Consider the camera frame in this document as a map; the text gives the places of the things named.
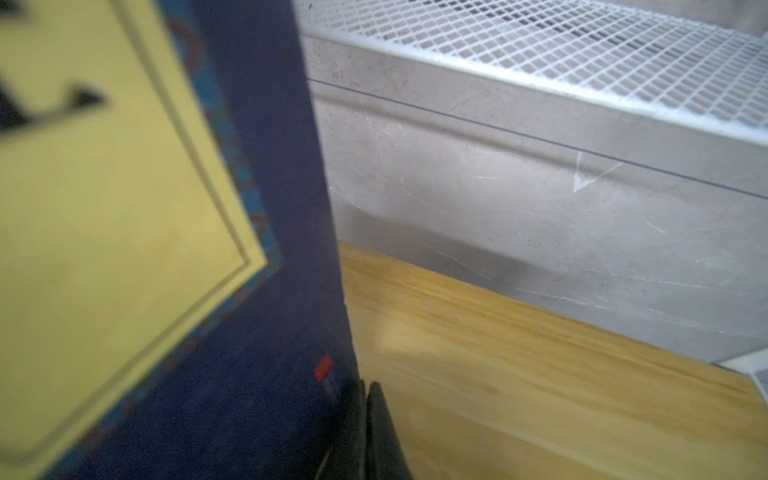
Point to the blue book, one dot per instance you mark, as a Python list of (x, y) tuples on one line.
[(171, 298)]

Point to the white wooden two-tier shelf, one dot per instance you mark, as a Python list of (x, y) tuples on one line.
[(481, 386)]

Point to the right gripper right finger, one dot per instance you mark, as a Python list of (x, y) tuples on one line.
[(385, 459)]

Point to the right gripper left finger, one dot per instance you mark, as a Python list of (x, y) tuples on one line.
[(346, 458)]

